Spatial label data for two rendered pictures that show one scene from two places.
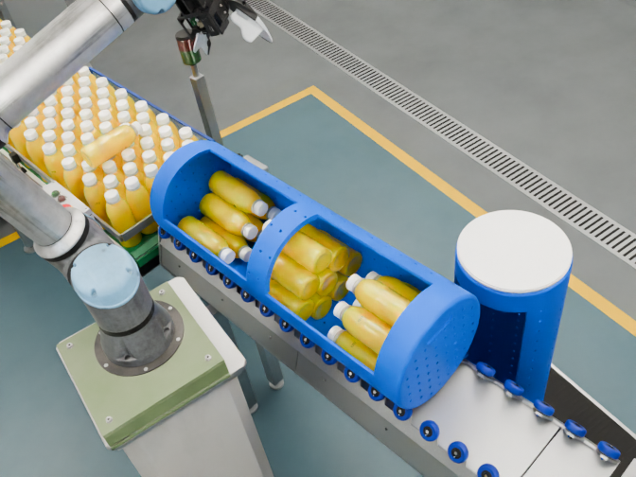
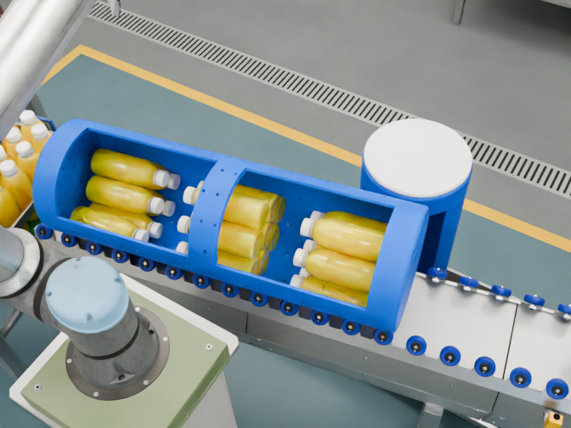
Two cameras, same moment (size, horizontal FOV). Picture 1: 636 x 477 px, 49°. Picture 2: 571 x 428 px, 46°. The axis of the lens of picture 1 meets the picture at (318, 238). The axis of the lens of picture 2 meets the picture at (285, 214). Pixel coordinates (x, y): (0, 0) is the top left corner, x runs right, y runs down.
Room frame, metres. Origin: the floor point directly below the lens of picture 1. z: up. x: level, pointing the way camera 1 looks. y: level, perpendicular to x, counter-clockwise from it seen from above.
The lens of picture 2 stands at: (0.24, 0.39, 2.31)
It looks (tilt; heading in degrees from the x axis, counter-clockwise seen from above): 51 degrees down; 332
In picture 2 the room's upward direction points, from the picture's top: 4 degrees counter-clockwise
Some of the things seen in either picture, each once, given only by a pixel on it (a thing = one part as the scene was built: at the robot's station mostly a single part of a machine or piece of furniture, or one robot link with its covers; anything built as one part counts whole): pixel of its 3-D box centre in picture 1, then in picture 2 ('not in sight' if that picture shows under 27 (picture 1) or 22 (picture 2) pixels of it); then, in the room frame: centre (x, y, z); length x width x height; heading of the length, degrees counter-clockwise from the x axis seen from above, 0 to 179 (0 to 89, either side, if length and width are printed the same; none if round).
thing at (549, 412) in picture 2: not in sight; (555, 410); (0.46, -0.34, 0.92); 0.08 x 0.03 x 0.05; 128
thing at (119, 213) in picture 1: (122, 220); not in sight; (1.54, 0.56, 0.99); 0.07 x 0.07 x 0.18
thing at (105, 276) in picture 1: (110, 285); (89, 303); (0.92, 0.41, 1.38); 0.13 x 0.12 x 0.14; 32
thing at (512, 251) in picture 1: (513, 249); (417, 156); (1.13, -0.48, 1.03); 0.28 x 0.28 x 0.01
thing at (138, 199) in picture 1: (141, 206); (5, 211); (1.59, 0.50, 0.99); 0.07 x 0.07 x 0.18
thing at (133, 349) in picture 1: (132, 323); (111, 338); (0.92, 0.40, 1.26); 0.15 x 0.15 x 0.10
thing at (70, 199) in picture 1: (62, 215); not in sight; (1.53, 0.71, 1.05); 0.20 x 0.10 x 0.10; 38
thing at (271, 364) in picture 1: (262, 337); not in sight; (1.54, 0.26, 0.31); 0.06 x 0.06 x 0.63; 38
